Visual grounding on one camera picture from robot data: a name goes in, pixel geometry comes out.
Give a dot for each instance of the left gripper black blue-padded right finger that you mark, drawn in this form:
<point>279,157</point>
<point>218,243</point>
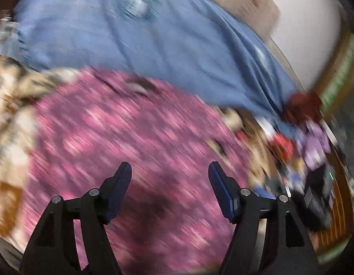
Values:
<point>269,237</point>

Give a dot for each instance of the purple pink floral garment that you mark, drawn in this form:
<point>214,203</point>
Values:
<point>169,221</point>

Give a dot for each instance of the dark red plastic bag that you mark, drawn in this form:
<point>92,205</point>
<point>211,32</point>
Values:
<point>302,108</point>

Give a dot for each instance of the red crumpled packet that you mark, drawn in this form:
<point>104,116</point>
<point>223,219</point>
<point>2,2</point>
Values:
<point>282,147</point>

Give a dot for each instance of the blue plaid quilt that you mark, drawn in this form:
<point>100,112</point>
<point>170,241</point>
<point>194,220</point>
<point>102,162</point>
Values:
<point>194,45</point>

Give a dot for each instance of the lilac patterned cloth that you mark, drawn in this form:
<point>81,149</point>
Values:
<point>312,145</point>

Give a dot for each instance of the beige leaf-print fleece blanket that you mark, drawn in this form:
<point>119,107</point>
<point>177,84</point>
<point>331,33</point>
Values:
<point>20,88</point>

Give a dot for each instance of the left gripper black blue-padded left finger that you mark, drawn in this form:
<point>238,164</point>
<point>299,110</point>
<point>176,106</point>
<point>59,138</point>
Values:
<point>70,236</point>

